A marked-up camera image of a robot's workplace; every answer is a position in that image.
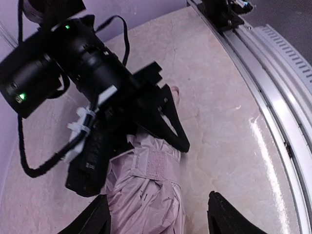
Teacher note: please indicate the aluminium front rail base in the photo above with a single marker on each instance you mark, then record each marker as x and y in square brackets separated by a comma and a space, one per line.
[280, 80]

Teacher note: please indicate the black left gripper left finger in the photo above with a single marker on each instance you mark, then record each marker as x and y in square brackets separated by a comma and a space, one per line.
[95, 219]

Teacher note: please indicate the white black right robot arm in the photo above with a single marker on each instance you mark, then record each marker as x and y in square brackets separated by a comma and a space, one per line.
[66, 47]

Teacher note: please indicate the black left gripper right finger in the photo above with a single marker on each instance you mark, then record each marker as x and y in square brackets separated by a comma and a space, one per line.
[224, 218]

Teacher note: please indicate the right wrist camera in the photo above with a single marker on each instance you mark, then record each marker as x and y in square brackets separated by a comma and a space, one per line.
[87, 172]

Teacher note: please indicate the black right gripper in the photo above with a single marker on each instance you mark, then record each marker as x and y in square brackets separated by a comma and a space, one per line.
[137, 102]

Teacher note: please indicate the pink and black umbrella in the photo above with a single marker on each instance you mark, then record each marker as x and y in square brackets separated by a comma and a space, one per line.
[143, 188]

